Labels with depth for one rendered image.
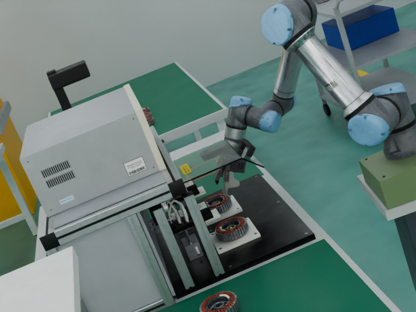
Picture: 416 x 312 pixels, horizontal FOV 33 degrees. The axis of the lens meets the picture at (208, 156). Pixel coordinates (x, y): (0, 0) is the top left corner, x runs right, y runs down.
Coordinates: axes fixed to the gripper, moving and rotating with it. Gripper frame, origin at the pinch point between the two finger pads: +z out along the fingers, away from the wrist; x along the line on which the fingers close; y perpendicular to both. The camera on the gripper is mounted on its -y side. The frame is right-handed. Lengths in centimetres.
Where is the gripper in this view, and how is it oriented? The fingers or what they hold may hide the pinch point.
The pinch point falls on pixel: (218, 190)
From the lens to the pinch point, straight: 253.8
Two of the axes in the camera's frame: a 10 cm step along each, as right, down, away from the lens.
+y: 9.7, 1.1, 2.3
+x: -2.0, -2.7, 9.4
